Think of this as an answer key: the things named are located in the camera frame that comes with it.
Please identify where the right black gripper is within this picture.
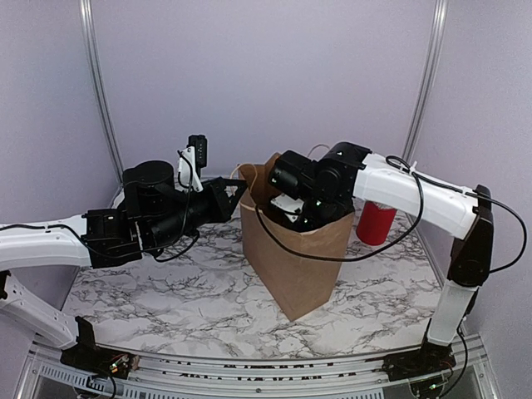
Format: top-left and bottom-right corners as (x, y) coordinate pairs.
(271, 190), (343, 264)

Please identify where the brown paper bag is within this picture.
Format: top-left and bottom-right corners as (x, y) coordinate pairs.
(234, 153), (355, 321)

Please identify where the left aluminium frame post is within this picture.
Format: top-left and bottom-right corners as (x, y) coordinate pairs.
(79, 0), (124, 185)

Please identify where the front aluminium rail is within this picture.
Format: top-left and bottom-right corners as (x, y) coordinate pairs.
(12, 336), (500, 398)

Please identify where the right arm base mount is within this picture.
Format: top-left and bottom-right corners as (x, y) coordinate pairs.
(382, 333), (456, 382)

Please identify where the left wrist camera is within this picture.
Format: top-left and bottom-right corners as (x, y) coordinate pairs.
(176, 135), (207, 192)

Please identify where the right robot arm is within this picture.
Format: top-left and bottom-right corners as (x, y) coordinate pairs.
(268, 142), (494, 372)

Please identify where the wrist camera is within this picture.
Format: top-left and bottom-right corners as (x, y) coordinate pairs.
(270, 194), (304, 216)
(176, 135), (207, 192)

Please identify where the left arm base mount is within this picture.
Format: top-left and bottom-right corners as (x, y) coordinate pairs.
(60, 316), (139, 379)

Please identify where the aluminium frame post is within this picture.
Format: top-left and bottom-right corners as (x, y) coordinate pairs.
(79, 0), (124, 185)
(402, 0), (449, 161)

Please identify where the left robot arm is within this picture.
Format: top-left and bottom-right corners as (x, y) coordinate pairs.
(1, 160), (247, 370)

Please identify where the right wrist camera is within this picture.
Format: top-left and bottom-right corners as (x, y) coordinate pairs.
(270, 194), (304, 216)

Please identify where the right aluminium frame post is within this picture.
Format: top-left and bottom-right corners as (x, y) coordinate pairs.
(402, 0), (449, 161)

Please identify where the red cup with sugar packets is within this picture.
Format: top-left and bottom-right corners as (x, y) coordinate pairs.
(356, 201), (397, 246)

